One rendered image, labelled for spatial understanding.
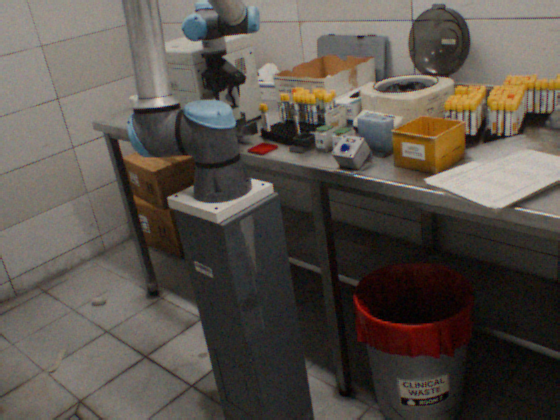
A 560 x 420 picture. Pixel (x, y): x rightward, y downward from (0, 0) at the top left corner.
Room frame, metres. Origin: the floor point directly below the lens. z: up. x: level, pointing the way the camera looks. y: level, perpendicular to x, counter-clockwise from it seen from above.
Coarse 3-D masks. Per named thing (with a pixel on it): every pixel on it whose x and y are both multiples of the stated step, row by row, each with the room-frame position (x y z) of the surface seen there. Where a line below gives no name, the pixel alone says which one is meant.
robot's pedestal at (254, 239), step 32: (192, 224) 1.38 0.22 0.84; (224, 224) 1.29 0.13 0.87; (256, 224) 1.36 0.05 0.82; (192, 256) 1.41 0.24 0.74; (224, 256) 1.30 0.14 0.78; (256, 256) 1.35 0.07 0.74; (224, 288) 1.32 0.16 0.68; (256, 288) 1.33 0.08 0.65; (288, 288) 1.41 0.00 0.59; (224, 320) 1.35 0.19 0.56; (256, 320) 1.32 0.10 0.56; (288, 320) 1.39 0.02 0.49; (224, 352) 1.37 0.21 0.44; (256, 352) 1.30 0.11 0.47; (288, 352) 1.38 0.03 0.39; (224, 384) 1.40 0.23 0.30; (256, 384) 1.29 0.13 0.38; (288, 384) 1.37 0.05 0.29; (224, 416) 1.43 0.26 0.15; (256, 416) 1.31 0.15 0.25; (288, 416) 1.35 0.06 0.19
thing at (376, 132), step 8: (360, 120) 1.61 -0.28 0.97; (368, 120) 1.59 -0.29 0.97; (376, 120) 1.57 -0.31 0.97; (384, 120) 1.56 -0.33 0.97; (392, 120) 1.57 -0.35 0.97; (360, 128) 1.62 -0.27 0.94; (368, 128) 1.59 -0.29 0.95; (376, 128) 1.57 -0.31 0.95; (384, 128) 1.55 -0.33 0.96; (392, 128) 1.56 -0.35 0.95; (360, 136) 1.62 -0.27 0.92; (368, 136) 1.60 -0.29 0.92; (376, 136) 1.57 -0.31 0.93; (384, 136) 1.55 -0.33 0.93; (368, 144) 1.60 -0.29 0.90; (376, 144) 1.57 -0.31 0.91; (384, 144) 1.55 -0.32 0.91; (392, 144) 1.56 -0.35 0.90; (376, 152) 1.56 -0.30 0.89; (384, 152) 1.55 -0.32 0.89; (392, 152) 1.56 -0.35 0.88
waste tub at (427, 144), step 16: (400, 128) 1.49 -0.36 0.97; (416, 128) 1.53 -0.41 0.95; (432, 128) 1.52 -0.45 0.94; (448, 128) 1.48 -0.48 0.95; (464, 128) 1.45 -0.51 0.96; (400, 144) 1.45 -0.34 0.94; (416, 144) 1.41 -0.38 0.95; (432, 144) 1.37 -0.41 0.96; (448, 144) 1.40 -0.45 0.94; (464, 144) 1.45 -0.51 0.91; (400, 160) 1.45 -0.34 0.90; (416, 160) 1.41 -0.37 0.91; (432, 160) 1.37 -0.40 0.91; (448, 160) 1.40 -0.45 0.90
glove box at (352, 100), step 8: (360, 88) 2.04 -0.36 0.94; (344, 96) 1.97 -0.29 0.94; (352, 96) 1.99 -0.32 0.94; (360, 96) 1.98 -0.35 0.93; (336, 104) 1.91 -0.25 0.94; (344, 104) 1.89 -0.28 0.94; (352, 104) 1.87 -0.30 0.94; (360, 104) 1.89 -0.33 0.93; (352, 112) 1.87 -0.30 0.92; (360, 112) 1.88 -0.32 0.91; (352, 120) 1.87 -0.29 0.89
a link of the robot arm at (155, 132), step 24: (144, 0) 1.48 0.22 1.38; (144, 24) 1.47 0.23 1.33; (144, 48) 1.46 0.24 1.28; (144, 72) 1.45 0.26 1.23; (168, 72) 1.49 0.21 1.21; (144, 96) 1.45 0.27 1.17; (168, 96) 1.46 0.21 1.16; (144, 120) 1.43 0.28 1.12; (168, 120) 1.42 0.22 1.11; (144, 144) 1.42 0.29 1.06; (168, 144) 1.40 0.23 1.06
